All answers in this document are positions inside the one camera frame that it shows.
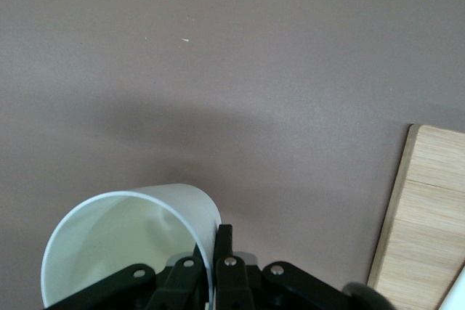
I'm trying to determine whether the bamboo cutting board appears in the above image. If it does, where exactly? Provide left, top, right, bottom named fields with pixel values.
left=366, top=123, right=465, bottom=310

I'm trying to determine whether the brown table cover sheet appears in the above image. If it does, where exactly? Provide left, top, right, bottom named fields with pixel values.
left=0, top=0, right=465, bottom=310

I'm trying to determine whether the white plastic cup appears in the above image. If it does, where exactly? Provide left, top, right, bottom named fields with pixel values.
left=40, top=183, right=223, bottom=310

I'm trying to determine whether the white plastic knife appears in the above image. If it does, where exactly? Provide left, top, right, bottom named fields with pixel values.
left=437, top=264, right=465, bottom=310

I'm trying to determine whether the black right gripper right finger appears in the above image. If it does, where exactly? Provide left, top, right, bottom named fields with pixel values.
left=213, top=224, right=364, bottom=310

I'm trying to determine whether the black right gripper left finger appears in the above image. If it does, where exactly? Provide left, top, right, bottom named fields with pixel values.
left=43, top=242, right=212, bottom=310

